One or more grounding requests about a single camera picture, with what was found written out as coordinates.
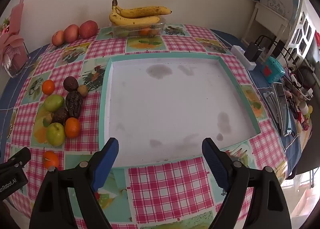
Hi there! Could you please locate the green round fruit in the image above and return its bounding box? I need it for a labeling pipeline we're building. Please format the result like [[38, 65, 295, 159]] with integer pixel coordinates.
[[44, 94, 65, 112], [46, 122, 66, 147]]

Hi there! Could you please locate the medium red apple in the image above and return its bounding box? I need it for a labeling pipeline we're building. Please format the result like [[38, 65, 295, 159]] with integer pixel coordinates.
[[63, 24, 80, 43]]

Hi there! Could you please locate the yellow banana bunch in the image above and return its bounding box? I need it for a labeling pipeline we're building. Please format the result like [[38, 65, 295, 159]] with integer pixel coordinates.
[[109, 0, 173, 26]]

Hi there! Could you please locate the white slotted organiser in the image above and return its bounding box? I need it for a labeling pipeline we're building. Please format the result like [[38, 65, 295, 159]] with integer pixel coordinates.
[[285, 0, 318, 64]]

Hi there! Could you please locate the pink wrapped flower bouquet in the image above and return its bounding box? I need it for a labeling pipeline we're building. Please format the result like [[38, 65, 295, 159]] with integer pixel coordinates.
[[0, 0, 27, 68]]

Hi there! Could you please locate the small orange-red apple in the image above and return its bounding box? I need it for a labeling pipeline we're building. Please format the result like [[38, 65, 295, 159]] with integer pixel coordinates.
[[52, 30, 65, 46]]

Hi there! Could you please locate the orange tangerine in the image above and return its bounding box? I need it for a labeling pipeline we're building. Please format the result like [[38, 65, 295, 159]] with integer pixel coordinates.
[[65, 117, 81, 138], [43, 151, 60, 170], [41, 80, 55, 95]]

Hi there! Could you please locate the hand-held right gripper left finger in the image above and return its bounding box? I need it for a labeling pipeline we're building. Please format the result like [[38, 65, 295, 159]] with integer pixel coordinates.
[[29, 137, 119, 229]]

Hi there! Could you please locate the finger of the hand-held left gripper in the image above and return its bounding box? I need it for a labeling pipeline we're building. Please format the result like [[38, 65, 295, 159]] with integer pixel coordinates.
[[0, 147, 32, 172]]

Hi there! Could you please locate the clear plastic fruit container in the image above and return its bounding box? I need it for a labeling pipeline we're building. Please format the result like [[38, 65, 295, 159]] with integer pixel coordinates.
[[111, 18, 167, 37]]

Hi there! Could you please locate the white tray with teal rim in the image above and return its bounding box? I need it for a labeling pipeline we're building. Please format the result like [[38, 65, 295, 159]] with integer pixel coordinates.
[[98, 53, 262, 169]]

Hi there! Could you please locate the grey printed booklet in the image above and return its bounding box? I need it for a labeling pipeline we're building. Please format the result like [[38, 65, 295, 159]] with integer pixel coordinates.
[[260, 0, 299, 23]]

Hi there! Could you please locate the dark brown wrinkled fruit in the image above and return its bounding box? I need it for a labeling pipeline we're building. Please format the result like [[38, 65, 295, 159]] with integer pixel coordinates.
[[51, 108, 69, 125]]

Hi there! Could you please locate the clutter of small items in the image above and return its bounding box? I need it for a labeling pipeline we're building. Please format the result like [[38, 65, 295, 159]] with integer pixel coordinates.
[[285, 64, 314, 132]]

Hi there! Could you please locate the dark purple passion fruit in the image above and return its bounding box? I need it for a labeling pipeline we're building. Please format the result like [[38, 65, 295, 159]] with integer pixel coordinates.
[[63, 76, 79, 92]]

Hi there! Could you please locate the clear acrylic box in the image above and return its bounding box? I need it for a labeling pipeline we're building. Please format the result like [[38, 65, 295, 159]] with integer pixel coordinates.
[[2, 41, 31, 78]]

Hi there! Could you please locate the pink checked printed tablecloth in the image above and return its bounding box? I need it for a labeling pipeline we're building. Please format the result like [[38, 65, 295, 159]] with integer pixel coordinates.
[[5, 24, 289, 229]]

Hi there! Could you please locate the white power strip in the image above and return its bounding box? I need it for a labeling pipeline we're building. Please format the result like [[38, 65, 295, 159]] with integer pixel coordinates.
[[230, 45, 258, 71]]

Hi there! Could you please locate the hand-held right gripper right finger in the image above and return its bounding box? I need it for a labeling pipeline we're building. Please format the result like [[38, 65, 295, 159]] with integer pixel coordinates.
[[202, 138, 292, 229]]

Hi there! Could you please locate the black charger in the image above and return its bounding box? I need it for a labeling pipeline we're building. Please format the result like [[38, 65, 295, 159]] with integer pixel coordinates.
[[244, 41, 265, 62]]

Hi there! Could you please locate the teal box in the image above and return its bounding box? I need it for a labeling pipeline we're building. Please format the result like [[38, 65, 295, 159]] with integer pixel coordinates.
[[259, 56, 285, 84]]

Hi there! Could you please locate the large red apple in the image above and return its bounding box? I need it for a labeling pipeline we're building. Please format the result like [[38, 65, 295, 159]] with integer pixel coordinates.
[[79, 20, 98, 39]]

